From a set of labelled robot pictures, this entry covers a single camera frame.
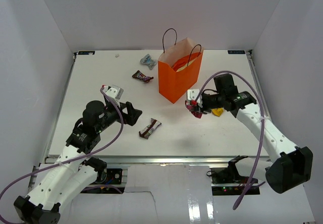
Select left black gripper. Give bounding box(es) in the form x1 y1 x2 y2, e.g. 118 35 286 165
96 99 142 133

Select pink candy packet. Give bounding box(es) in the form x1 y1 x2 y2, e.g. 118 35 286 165
185 100 203 119

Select large red chips bag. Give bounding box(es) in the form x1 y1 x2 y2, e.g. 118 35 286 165
172 52 202 72

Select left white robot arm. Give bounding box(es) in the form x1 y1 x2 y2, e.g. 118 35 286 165
14 100 142 223

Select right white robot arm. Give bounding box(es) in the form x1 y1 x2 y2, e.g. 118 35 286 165
186 71 313 194

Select orange paper bag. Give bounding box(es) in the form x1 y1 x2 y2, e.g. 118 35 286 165
157 37 204 103

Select yellow snack packet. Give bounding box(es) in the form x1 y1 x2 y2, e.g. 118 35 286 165
211 108 224 117

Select brown chocolate bar wrapper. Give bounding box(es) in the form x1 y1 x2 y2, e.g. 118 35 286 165
138 118 162 139

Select dark purple candy wrapper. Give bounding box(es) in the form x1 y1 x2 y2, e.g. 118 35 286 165
132 70 154 83

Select silver blue snack packet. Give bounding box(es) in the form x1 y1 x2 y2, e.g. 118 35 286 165
140 54 158 70

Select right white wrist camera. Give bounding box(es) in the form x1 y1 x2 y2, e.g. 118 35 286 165
186 89 202 107

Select aluminium table frame rail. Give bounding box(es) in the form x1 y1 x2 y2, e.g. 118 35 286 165
42 155 288 164

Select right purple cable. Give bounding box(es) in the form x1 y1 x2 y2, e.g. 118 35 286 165
191 70 266 211

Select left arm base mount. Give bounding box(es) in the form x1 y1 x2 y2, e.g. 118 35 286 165
101 169 123 185

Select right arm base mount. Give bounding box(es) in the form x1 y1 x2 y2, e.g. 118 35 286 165
206 167 243 185

